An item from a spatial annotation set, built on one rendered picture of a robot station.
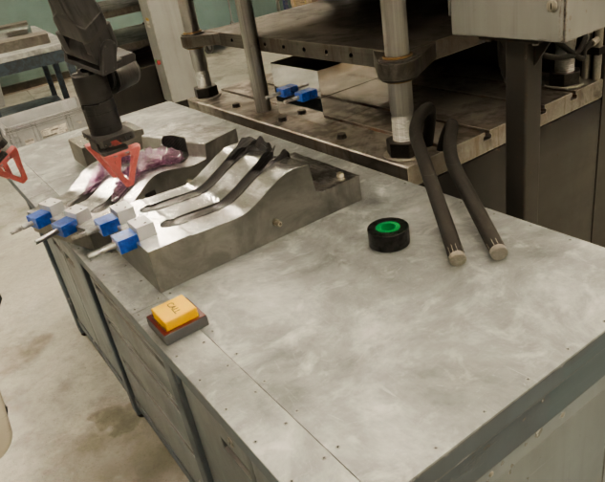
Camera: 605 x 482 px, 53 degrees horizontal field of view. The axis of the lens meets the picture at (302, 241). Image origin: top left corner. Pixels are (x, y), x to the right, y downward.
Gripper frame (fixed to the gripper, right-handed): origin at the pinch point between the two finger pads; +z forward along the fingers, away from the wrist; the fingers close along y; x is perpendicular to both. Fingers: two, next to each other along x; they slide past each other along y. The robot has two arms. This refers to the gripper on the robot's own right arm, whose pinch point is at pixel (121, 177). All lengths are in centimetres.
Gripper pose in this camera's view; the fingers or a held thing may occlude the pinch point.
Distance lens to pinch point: 119.0
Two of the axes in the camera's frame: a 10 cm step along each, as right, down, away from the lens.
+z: 1.6, 8.6, 4.8
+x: -8.0, 4.0, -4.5
